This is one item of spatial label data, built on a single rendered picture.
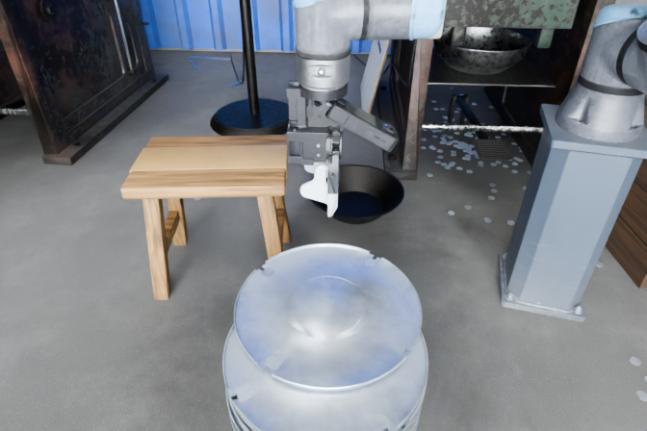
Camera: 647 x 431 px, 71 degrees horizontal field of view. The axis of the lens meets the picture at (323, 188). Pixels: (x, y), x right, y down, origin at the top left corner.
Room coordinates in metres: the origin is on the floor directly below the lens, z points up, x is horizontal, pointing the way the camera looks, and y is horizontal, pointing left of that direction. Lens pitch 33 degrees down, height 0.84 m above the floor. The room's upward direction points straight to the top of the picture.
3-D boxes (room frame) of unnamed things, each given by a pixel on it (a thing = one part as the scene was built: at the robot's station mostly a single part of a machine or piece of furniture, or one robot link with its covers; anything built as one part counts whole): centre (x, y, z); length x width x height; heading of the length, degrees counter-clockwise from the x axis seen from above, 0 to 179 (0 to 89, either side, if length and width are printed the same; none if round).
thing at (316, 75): (0.62, 0.00, 0.63); 0.08 x 0.08 x 0.05
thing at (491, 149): (1.50, -0.55, 0.14); 0.59 x 0.10 x 0.05; 176
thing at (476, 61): (1.64, -0.56, 0.36); 0.34 x 0.34 x 0.10
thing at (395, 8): (0.65, -0.10, 0.71); 0.11 x 0.11 x 0.08; 7
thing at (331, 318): (0.49, -0.01, 0.30); 0.29 x 0.29 x 0.01
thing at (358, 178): (1.18, -0.10, 0.04); 0.30 x 0.30 x 0.07
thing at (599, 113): (0.83, -0.55, 0.50); 0.15 x 0.15 x 0.10
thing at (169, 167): (0.90, 0.26, 0.16); 0.34 x 0.24 x 0.34; 92
